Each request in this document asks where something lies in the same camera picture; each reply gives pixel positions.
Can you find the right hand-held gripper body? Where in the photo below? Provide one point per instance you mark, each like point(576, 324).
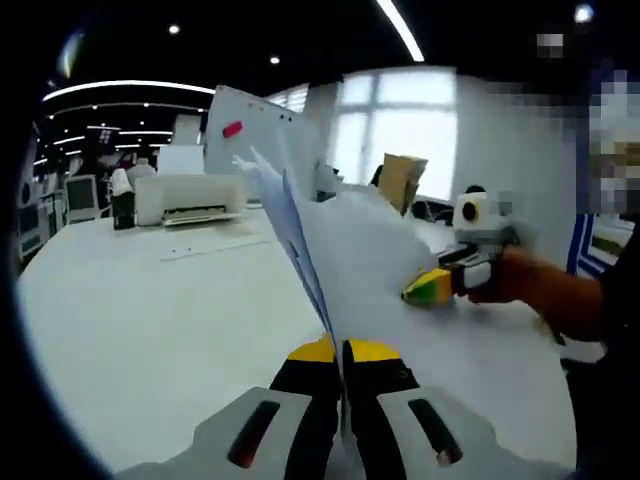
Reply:
point(462, 235)

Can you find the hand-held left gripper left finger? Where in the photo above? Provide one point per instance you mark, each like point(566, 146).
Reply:
point(305, 400)

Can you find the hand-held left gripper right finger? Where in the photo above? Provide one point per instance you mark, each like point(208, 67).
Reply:
point(380, 380)

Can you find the white printing paper bundle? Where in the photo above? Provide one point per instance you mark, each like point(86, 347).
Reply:
point(360, 260)

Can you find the dotted white paper sheet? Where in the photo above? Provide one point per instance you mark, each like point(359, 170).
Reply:
point(215, 250)

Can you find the person's right hand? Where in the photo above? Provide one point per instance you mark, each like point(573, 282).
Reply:
point(515, 280)

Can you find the brown cardboard box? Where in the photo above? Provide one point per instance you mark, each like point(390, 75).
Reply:
point(402, 180)

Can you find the window with white blinds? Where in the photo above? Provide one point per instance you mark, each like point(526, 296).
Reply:
point(395, 130)

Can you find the white paper sheets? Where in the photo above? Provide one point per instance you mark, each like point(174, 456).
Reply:
point(150, 325)

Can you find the wide bright ceiling light strip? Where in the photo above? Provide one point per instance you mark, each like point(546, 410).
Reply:
point(400, 27)

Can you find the white rolling whiteboard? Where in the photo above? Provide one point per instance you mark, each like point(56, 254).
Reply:
point(270, 130)

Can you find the white desktop printer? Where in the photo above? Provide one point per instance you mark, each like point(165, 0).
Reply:
point(190, 197)

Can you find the red whiteboard eraser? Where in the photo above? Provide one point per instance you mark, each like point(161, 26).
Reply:
point(232, 128)

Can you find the black bottle white cap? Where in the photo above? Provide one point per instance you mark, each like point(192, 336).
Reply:
point(122, 205)

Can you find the white printer feed paper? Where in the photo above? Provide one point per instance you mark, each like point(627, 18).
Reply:
point(180, 160)

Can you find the white mesh office chair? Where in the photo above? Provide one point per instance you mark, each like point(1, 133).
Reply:
point(82, 197)

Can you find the distant hanging display screen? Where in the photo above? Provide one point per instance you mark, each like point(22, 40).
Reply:
point(104, 136)

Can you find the curved ceiling light strip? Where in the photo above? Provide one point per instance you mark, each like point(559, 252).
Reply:
point(125, 87)

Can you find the blue white wall poster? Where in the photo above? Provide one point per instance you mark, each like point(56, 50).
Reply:
point(580, 245)

